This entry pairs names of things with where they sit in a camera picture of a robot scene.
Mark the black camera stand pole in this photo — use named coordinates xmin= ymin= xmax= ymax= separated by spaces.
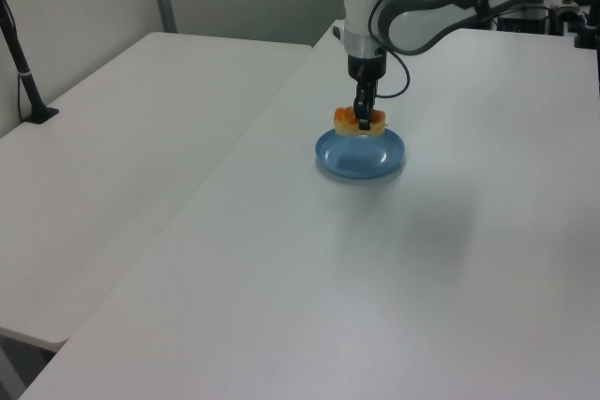
xmin=0 ymin=0 xmax=61 ymax=126

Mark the grey table leg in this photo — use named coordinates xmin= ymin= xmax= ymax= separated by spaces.
xmin=0 ymin=337 xmax=25 ymax=400

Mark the black clamp stand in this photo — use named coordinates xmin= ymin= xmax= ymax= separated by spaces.
xmin=573 ymin=0 xmax=600 ymax=51

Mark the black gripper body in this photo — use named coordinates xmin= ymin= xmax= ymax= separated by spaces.
xmin=347 ymin=53 xmax=388 ymax=88

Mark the black equipment box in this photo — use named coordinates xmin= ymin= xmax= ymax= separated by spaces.
xmin=495 ymin=5 xmax=550 ymax=37

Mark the blue round plate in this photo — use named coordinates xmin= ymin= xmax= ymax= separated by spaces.
xmin=313 ymin=127 xmax=409 ymax=182

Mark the bread with orange topping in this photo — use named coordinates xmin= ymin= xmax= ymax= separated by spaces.
xmin=333 ymin=106 xmax=390 ymax=137

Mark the white side table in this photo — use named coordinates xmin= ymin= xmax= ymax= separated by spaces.
xmin=0 ymin=31 xmax=315 ymax=350

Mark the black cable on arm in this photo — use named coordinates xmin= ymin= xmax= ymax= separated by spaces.
xmin=367 ymin=0 xmax=413 ymax=100

